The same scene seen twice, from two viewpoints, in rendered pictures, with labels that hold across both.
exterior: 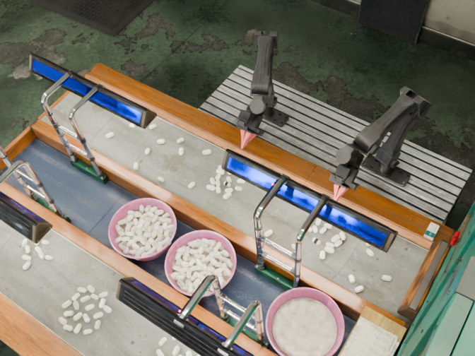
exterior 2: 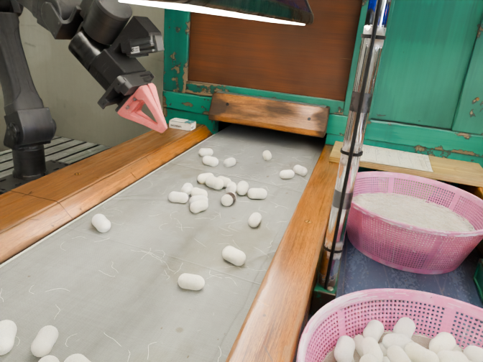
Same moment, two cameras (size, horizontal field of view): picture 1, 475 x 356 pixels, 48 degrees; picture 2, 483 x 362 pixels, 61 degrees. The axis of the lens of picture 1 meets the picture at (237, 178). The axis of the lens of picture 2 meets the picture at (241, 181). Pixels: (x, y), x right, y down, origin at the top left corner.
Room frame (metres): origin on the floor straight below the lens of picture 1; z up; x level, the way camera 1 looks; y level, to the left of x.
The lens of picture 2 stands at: (1.15, 0.33, 1.03)
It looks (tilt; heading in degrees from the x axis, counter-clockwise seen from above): 21 degrees down; 245
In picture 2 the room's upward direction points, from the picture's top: 5 degrees clockwise
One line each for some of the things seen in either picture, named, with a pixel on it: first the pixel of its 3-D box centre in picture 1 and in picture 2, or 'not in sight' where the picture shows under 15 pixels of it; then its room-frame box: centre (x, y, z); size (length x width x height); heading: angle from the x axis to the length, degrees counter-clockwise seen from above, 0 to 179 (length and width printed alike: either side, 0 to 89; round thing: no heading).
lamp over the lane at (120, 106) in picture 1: (88, 86); not in sight; (1.53, 0.54, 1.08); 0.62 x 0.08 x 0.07; 50
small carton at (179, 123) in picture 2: (431, 231); (182, 124); (0.87, -0.68, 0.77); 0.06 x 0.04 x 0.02; 140
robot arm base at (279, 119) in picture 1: (267, 108); not in sight; (1.62, -0.18, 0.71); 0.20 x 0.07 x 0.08; 48
